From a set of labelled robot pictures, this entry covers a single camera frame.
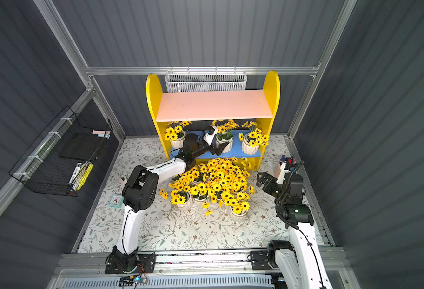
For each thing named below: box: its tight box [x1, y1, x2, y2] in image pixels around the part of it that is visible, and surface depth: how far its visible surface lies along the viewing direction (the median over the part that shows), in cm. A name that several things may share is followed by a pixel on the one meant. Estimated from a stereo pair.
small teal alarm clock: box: [107, 193, 125, 208], surface depth 91 cm
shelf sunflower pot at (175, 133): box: [163, 121, 193, 150], surface depth 90 cm
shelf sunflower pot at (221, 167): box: [201, 156, 240, 178], surface depth 88 cm
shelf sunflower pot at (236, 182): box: [224, 170, 251, 193], surface depth 83 cm
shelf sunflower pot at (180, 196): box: [170, 183, 193, 210], surface depth 80 cm
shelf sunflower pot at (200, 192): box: [190, 181, 211, 202], surface depth 81 cm
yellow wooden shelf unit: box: [146, 70, 281, 170], surface depth 85 cm
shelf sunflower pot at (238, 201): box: [222, 191, 251, 217], surface depth 78 cm
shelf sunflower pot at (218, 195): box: [207, 183, 231, 211], surface depth 82 cm
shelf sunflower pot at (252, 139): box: [238, 121, 270, 155], surface depth 86 cm
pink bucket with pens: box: [274, 154, 297, 180], surface depth 93 cm
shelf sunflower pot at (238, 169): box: [231, 155, 252, 182], surface depth 91 cm
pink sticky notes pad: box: [92, 130, 111, 135], surface depth 86 cm
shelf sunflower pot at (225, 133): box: [210, 119, 240, 154], surface depth 93 cm
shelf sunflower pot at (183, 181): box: [169, 167, 203, 191], surface depth 84 cm
